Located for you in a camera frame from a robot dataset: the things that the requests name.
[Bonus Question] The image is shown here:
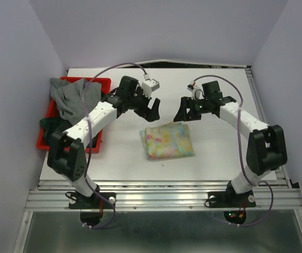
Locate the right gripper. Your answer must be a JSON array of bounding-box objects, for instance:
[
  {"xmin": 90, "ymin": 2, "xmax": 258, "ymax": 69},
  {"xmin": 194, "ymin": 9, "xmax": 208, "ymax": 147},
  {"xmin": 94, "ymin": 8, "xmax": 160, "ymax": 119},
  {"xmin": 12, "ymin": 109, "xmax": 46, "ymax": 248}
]
[{"xmin": 172, "ymin": 96, "xmax": 210, "ymax": 122}]

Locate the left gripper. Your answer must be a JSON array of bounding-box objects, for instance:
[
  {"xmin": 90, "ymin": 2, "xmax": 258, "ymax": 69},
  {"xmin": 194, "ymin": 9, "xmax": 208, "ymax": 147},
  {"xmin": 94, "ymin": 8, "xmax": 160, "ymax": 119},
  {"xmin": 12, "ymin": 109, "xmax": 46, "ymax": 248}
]
[{"xmin": 128, "ymin": 86, "xmax": 160, "ymax": 122}]

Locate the floral pastel skirt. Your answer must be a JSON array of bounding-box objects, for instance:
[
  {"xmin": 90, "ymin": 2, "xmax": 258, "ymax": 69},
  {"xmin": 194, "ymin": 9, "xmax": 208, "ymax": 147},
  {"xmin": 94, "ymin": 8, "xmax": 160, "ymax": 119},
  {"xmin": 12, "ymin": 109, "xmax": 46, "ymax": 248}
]
[{"xmin": 140, "ymin": 122, "xmax": 195, "ymax": 160}]

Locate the grey skirt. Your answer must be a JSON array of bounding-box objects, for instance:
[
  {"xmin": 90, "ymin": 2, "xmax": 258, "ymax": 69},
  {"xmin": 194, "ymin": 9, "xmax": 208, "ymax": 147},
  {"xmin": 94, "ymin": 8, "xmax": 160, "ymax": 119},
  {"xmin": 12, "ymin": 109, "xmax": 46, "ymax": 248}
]
[{"xmin": 50, "ymin": 78, "xmax": 102, "ymax": 125}]

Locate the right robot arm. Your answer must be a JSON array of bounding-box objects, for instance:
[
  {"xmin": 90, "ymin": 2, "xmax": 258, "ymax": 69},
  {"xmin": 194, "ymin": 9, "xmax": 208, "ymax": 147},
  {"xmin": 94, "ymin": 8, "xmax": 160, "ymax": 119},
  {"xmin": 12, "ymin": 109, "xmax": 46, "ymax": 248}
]
[{"xmin": 174, "ymin": 81, "xmax": 288, "ymax": 206}]

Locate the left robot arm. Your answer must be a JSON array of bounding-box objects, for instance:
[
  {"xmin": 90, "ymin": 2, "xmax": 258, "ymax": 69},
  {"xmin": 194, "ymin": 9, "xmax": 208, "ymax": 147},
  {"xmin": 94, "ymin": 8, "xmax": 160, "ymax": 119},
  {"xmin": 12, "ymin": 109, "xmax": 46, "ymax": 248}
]
[{"xmin": 47, "ymin": 75, "xmax": 160, "ymax": 208}]

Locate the dark green skirt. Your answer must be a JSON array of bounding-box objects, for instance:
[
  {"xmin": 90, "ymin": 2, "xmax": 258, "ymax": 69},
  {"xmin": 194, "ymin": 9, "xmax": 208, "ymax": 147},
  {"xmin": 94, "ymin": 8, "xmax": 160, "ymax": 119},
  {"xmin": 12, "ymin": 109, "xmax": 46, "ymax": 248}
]
[{"xmin": 40, "ymin": 117, "xmax": 64, "ymax": 145}]

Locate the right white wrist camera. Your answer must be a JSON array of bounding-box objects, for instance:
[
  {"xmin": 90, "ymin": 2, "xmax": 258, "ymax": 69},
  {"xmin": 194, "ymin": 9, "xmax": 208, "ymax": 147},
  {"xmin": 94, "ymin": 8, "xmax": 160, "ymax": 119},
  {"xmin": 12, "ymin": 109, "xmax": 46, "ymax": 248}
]
[{"xmin": 187, "ymin": 81, "xmax": 203, "ymax": 100}]

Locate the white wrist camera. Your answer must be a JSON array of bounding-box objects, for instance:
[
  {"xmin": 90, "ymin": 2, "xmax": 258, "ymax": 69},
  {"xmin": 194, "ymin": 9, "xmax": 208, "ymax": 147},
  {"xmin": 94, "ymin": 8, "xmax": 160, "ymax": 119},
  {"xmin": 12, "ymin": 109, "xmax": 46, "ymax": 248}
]
[
  {"xmin": 187, "ymin": 81, "xmax": 203, "ymax": 100},
  {"xmin": 141, "ymin": 79, "xmax": 160, "ymax": 98}
]

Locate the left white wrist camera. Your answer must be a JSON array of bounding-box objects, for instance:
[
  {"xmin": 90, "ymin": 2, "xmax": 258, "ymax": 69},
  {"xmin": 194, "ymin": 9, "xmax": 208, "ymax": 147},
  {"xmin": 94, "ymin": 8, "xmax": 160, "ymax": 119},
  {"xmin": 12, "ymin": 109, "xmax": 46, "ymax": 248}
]
[{"xmin": 141, "ymin": 79, "xmax": 160, "ymax": 98}]

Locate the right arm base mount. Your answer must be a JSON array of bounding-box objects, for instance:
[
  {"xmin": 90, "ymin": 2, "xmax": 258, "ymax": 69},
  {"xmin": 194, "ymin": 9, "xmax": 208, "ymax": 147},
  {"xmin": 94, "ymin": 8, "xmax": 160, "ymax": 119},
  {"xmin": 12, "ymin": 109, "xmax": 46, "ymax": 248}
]
[{"xmin": 204, "ymin": 182, "xmax": 256, "ymax": 208}]

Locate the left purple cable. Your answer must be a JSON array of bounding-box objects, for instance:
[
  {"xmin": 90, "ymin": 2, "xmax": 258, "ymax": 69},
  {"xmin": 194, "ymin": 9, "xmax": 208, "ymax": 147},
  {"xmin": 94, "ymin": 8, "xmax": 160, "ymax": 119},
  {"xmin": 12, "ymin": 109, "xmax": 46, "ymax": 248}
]
[{"xmin": 81, "ymin": 62, "xmax": 150, "ymax": 229}]

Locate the purple cable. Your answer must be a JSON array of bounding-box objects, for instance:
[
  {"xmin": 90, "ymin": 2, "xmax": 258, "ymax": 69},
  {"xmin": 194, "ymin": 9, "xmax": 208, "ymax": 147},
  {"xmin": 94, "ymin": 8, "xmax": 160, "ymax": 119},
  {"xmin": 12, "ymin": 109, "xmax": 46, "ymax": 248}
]
[
  {"xmin": 189, "ymin": 75, "xmax": 274, "ymax": 228},
  {"xmin": 81, "ymin": 62, "xmax": 150, "ymax": 229}
]

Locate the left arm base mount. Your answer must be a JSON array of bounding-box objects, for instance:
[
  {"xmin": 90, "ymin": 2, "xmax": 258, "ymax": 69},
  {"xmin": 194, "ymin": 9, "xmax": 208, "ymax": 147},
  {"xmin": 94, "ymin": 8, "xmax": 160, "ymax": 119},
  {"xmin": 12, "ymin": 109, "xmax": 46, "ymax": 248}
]
[{"xmin": 65, "ymin": 191, "xmax": 115, "ymax": 210}]

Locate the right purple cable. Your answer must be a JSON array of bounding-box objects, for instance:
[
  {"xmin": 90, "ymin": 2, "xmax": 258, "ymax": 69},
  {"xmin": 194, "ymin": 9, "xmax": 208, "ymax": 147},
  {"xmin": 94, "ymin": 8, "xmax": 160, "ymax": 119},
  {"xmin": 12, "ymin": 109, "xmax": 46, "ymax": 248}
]
[{"xmin": 189, "ymin": 75, "xmax": 274, "ymax": 228}]

